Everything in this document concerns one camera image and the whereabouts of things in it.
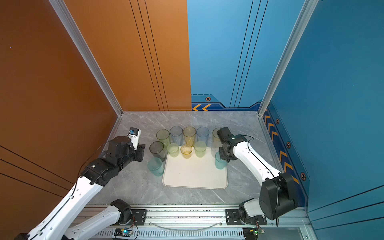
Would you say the tall grey-blue glass back row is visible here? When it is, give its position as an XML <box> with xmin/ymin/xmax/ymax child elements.
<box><xmin>170</xmin><ymin>126</ymin><xmax>184</xmax><ymax>146</ymax></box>

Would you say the tall blue glass back row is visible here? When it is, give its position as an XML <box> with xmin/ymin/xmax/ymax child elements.
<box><xmin>197</xmin><ymin>127</ymin><xmax>210</xmax><ymax>145</ymax></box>

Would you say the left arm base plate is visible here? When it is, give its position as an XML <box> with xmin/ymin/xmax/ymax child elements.
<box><xmin>112</xmin><ymin>209</ymin><xmax>147</xmax><ymax>227</ymax></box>

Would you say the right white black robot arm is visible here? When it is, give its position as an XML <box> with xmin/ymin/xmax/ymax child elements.
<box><xmin>218</xmin><ymin>127</ymin><xmax>299</xmax><ymax>224</ymax></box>

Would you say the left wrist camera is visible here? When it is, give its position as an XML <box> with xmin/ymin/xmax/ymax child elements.
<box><xmin>128</xmin><ymin>127</ymin><xmax>141</xmax><ymax>150</ymax></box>

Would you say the tall yellow glass back row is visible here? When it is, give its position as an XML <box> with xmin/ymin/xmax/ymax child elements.
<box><xmin>183</xmin><ymin>127</ymin><xmax>196</xmax><ymax>147</ymax></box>

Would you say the clear short glass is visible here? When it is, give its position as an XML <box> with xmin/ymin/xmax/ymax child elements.
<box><xmin>211</xmin><ymin>142</ymin><xmax>222</xmax><ymax>158</ymax></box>

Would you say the teal glass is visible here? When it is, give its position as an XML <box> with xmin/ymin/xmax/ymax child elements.
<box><xmin>215</xmin><ymin>152</ymin><xmax>228</xmax><ymax>170</ymax></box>
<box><xmin>147</xmin><ymin>158</ymin><xmax>164</xmax><ymax>177</ymax></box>

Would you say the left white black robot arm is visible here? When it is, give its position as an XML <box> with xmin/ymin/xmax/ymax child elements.
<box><xmin>16</xmin><ymin>129</ymin><xmax>145</xmax><ymax>240</ymax></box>

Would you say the left green circuit board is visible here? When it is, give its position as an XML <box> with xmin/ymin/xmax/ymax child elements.
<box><xmin>114</xmin><ymin>228</ymin><xmax>134</xmax><ymax>239</ymax></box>

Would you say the green circuit board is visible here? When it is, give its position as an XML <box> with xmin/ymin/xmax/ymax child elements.
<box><xmin>114</xmin><ymin>228</ymin><xmax>134</xmax><ymax>239</ymax></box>
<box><xmin>243</xmin><ymin>228</ymin><xmax>265</xmax><ymax>240</ymax></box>

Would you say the dark smoky grey glass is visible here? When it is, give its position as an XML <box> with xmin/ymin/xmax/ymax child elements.
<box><xmin>150</xmin><ymin>141</ymin><xmax>166</xmax><ymax>162</ymax></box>

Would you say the aluminium front rail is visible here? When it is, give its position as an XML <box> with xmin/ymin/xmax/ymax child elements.
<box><xmin>71</xmin><ymin>204</ymin><xmax>317</xmax><ymax>240</ymax></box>

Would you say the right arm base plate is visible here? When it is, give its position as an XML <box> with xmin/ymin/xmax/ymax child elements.
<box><xmin>225</xmin><ymin>209</ymin><xmax>267</xmax><ymax>226</ymax></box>

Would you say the short yellow glass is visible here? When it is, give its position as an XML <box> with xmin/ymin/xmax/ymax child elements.
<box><xmin>180</xmin><ymin>144</ymin><xmax>193</xmax><ymax>159</ymax></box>

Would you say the short pale green glass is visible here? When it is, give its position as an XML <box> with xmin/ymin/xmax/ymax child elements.
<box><xmin>167</xmin><ymin>143</ymin><xmax>179</xmax><ymax>158</ymax></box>

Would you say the tall green glass back row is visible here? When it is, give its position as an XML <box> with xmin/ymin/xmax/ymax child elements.
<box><xmin>156</xmin><ymin>129</ymin><xmax>171</xmax><ymax>148</ymax></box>

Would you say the tall amber glass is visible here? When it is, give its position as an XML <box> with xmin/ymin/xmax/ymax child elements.
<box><xmin>212</xmin><ymin>128</ymin><xmax>221</xmax><ymax>143</ymax></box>

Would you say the left aluminium corner post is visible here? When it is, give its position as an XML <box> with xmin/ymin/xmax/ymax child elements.
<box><xmin>49</xmin><ymin>0</ymin><xmax>123</xmax><ymax>117</ymax></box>

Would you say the short light green glass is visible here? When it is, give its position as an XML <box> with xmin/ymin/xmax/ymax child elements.
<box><xmin>194</xmin><ymin>141</ymin><xmax>207</xmax><ymax>158</ymax></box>

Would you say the right green circuit board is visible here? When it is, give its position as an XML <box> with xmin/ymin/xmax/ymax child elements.
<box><xmin>243</xmin><ymin>228</ymin><xmax>265</xmax><ymax>240</ymax></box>

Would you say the white rectangular plastic tray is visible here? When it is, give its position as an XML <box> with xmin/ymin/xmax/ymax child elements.
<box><xmin>162</xmin><ymin>148</ymin><xmax>228</xmax><ymax>190</ymax></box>

